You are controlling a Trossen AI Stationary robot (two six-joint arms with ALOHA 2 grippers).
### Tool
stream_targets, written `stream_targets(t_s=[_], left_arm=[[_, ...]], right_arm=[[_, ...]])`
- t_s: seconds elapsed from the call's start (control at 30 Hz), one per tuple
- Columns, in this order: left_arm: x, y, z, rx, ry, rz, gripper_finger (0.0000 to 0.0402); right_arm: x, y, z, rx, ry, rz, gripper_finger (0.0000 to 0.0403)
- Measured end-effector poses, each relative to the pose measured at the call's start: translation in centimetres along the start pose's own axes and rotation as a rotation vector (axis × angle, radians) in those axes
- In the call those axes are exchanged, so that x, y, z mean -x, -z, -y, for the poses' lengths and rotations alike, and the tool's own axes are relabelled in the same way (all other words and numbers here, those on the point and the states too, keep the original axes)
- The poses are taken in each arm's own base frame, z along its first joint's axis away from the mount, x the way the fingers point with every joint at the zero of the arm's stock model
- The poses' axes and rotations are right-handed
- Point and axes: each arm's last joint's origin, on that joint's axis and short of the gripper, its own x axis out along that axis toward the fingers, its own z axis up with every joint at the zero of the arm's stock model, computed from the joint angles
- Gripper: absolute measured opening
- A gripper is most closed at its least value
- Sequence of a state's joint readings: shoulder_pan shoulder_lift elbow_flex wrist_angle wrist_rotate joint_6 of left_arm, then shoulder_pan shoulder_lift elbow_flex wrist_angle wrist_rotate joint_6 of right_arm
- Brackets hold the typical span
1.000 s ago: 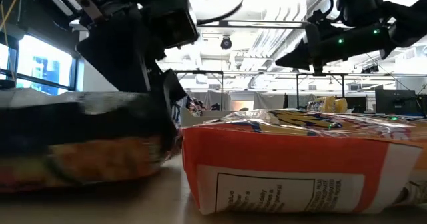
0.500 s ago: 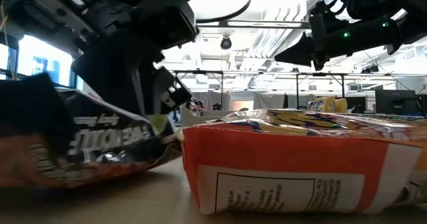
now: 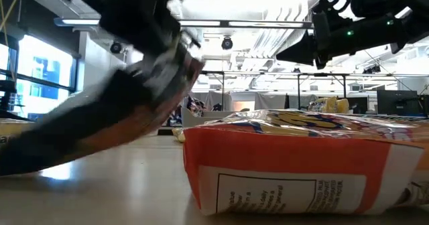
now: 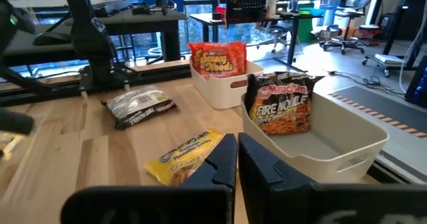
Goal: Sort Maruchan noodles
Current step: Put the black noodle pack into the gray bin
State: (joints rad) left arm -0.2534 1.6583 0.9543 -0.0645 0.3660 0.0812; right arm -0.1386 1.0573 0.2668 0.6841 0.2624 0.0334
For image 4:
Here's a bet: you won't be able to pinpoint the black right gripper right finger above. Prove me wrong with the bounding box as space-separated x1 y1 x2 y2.
238 133 427 224

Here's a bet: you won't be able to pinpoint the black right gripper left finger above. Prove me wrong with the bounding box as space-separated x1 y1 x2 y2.
60 133 238 224

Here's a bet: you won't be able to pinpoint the red Saucy Noods pack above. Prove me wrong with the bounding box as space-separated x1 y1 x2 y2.
187 43 201 74
193 41 248 81

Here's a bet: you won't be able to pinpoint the grey plastic bin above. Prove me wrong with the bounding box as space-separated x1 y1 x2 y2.
240 89 390 184

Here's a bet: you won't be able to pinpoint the black computer mouse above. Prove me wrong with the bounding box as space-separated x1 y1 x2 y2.
32 31 73 47

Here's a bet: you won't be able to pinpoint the white plastic bin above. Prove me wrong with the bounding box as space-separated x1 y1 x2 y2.
189 59 264 111

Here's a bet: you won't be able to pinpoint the black hazard-striped floor mat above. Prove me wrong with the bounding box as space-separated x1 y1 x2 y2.
328 85 427 185

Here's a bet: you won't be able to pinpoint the dark grey desk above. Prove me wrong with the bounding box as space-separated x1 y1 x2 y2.
5 7 189 67

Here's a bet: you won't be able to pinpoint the black desk clamp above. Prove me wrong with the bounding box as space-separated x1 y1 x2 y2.
131 3 168 17

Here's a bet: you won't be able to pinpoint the green bin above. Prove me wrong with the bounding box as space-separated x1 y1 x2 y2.
296 2 325 45

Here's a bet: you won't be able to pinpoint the black background table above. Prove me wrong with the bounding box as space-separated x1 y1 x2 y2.
189 10 316 65

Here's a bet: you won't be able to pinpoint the white bottle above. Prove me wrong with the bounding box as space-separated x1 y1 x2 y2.
266 0 278 19

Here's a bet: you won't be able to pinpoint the black perforated crate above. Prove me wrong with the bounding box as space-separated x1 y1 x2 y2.
226 0 269 21

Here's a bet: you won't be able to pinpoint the black aluminium table frame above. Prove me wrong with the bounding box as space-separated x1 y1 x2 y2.
0 59 193 107

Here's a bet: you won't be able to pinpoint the black floor cables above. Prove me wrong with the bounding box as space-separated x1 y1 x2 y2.
328 69 396 91

